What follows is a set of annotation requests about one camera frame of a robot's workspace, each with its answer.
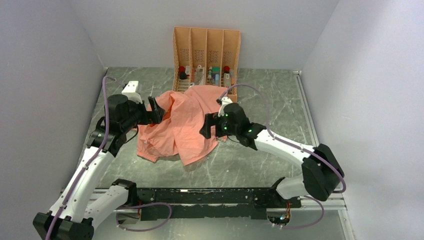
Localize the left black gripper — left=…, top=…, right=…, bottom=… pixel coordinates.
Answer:
left=121, top=96, right=166, bottom=133

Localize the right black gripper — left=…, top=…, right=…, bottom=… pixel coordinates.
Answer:
left=199, top=112, right=239, bottom=139

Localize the pink zip-up jacket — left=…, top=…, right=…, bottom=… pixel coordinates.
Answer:
left=136, top=85, right=226, bottom=166

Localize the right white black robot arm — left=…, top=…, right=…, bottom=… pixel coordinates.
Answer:
left=199, top=102, right=347, bottom=207

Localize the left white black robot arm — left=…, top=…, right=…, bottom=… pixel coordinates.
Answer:
left=32, top=93, right=165, bottom=240

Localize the red black round item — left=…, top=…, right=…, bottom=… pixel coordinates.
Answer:
left=178, top=66, right=188, bottom=80

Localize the red capped grey marker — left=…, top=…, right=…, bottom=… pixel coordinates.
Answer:
left=222, top=65, right=234, bottom=88

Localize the green capped blue tube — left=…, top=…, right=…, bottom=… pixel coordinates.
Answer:
left=207, top=66, right=221, bottom=87

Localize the orange four-slot file organizer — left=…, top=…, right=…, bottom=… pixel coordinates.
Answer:
left=172, top=26, right=241, bottom=102

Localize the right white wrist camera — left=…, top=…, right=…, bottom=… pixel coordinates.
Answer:
left=217, top=96, right=233, bottom=117

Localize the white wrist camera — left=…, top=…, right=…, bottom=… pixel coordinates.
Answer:
left=121, top=80, right=142, bottom=104
left=217, top=96, right=233, bottom=117

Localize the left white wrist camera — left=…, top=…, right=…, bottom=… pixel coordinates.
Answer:
left=121, top=80, right=142, bottom=104

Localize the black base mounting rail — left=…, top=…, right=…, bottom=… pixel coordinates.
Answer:
left=121, top=187, right=302, bottom=221

